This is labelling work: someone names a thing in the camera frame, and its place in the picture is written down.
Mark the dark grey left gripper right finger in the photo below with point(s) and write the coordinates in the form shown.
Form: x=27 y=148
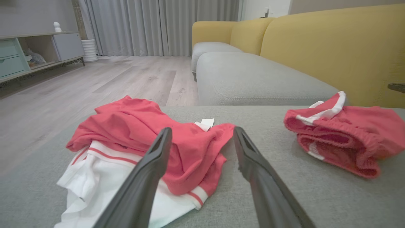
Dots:
x=272 y=199

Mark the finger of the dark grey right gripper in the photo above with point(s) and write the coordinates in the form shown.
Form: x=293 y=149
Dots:
x=398 y=87

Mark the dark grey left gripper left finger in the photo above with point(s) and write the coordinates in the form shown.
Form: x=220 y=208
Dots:
x=136 y=196

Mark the red jersey with white sleeves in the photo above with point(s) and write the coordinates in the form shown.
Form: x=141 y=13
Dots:
x=190 y=152

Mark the grey fabric sofa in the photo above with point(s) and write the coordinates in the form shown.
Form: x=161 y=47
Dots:
x=316 y=196

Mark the red shorts with white trim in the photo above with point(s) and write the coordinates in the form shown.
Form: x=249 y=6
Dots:
x=348 y=139

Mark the grey and yellow sofa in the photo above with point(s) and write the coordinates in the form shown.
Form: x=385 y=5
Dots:
x=332 y=47

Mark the small dark gadget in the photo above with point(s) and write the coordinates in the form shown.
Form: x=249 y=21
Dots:
x=267 y=13

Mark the white ribbed vase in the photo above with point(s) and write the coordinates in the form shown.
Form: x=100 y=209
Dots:
x=90 y=50

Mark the grey mint TV cabinet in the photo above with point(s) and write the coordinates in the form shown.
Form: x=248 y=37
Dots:
x=68 y=46

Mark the grey soft toy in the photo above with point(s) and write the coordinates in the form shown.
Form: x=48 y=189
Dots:
x=34 y=58

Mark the grey pleated curtain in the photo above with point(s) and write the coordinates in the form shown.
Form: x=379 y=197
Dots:
x=152 y=25

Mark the small white figurine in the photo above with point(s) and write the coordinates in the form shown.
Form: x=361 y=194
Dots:
x=57 y=28

